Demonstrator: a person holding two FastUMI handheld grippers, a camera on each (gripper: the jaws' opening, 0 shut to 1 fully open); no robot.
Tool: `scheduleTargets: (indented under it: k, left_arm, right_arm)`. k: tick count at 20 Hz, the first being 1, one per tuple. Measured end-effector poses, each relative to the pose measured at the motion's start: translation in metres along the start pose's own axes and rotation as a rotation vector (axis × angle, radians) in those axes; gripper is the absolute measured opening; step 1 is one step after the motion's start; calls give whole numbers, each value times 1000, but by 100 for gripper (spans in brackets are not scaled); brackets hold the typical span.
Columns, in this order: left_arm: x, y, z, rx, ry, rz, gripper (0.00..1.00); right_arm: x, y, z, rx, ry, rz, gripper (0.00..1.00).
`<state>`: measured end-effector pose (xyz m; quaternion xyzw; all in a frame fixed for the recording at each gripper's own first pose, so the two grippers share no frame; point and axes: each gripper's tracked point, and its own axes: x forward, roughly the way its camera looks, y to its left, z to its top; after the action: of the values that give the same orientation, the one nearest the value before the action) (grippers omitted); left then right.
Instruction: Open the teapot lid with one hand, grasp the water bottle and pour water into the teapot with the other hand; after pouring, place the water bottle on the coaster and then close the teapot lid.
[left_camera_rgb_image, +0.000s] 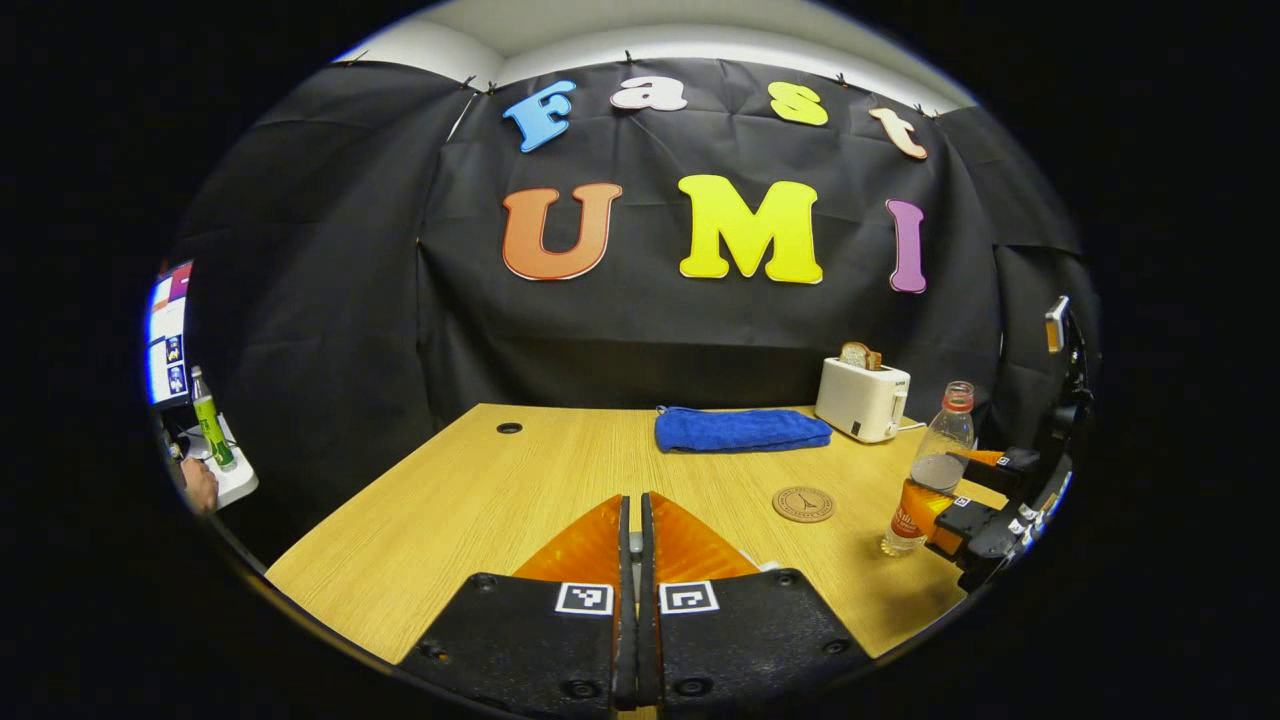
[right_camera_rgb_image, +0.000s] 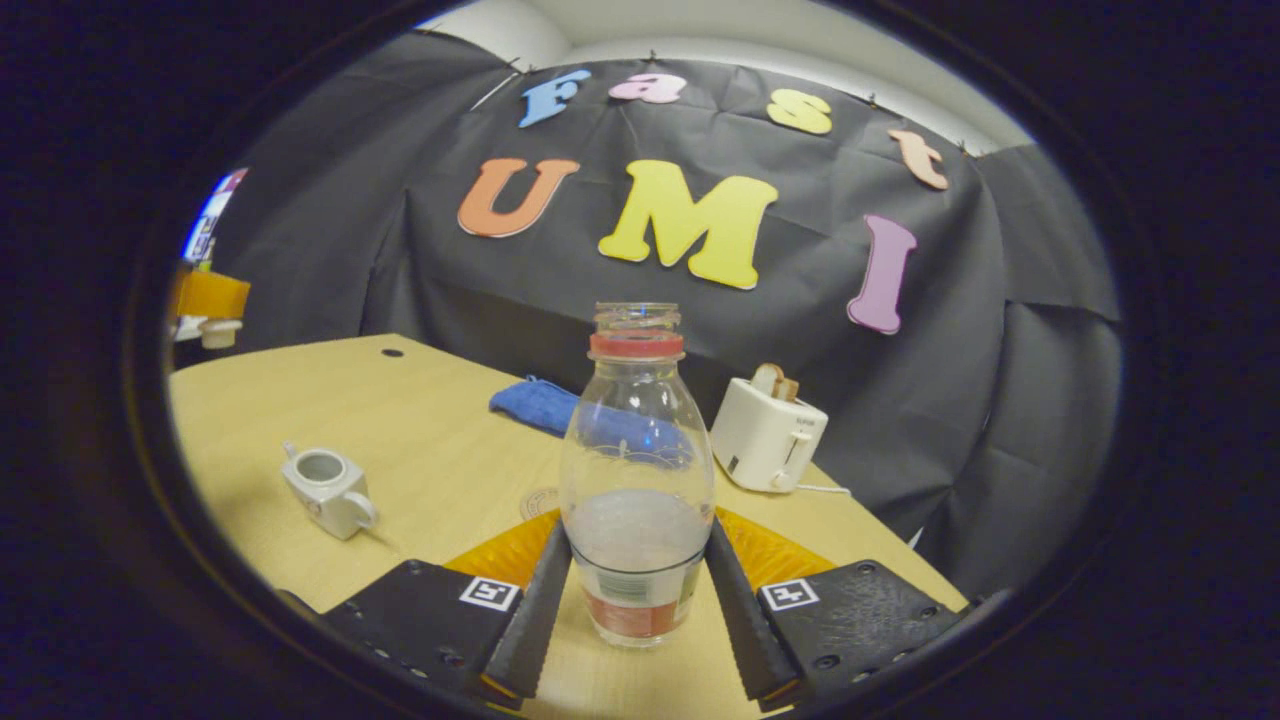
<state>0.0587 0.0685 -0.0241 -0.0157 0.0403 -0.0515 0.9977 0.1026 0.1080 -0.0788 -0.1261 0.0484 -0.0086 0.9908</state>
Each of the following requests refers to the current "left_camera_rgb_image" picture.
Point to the clear plastic water bottle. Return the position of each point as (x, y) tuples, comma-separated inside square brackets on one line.
[(940, 440)]

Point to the blue folded towel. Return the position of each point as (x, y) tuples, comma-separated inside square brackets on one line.
[(740, 430)]

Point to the white toaster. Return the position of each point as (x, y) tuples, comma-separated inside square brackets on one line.
[(860, 400)]

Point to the round brown coaster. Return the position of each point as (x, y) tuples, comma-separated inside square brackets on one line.
[(803, 504)]

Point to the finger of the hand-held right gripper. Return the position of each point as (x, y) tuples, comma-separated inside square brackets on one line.
[(965, 522), (1005, 465)]

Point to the white plastic tray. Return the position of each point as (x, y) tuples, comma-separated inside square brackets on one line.
[(235, 485)]

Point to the black backdrop cloth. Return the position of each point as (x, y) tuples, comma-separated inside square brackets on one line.
[(650, 340)]

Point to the green bottle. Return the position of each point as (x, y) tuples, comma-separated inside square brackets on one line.
[(212, 425)]

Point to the computer monitor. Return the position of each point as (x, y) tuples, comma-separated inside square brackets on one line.
[(165, 340)]

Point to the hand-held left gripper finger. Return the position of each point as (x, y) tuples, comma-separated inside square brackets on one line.
[(624, 620), (647, 620)]

